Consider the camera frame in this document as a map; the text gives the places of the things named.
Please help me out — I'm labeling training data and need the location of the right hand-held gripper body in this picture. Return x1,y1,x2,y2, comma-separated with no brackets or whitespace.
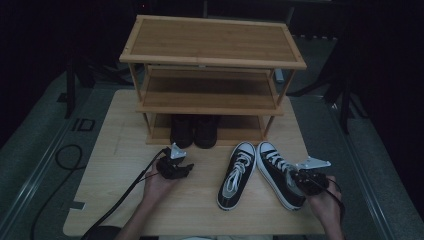
292,156,332,197

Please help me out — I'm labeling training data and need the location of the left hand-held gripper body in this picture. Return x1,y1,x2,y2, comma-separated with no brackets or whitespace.
156,142,190,181

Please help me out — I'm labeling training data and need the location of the black white canvas sneaker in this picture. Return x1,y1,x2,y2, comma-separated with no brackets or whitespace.
216,141,258,212
255,140,307,212

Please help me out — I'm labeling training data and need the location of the bamboo shoe rack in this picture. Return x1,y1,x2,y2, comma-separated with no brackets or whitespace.
118,14,308,147

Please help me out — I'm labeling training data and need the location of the person's left hand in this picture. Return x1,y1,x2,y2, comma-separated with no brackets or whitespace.
142,162,178,205

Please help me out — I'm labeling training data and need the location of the person's right hand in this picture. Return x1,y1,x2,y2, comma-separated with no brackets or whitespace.
305,175,345,228

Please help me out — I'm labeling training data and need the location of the black boot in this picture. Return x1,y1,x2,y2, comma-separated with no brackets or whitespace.
193,114,221,150
170,114,195,150

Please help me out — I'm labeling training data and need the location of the black metal stand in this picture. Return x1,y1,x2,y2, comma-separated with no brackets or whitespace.
328,74,359,135

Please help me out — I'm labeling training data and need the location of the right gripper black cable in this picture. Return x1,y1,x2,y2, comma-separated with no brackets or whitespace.
323,177,346,222

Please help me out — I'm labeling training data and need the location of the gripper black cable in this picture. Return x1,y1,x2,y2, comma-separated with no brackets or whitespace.
323,177,346,222
80,147,172,240

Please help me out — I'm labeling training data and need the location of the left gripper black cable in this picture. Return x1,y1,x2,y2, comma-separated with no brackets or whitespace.
80,147,172,240

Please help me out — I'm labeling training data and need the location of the black floor cable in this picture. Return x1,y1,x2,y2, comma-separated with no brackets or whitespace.
30,143,85,240

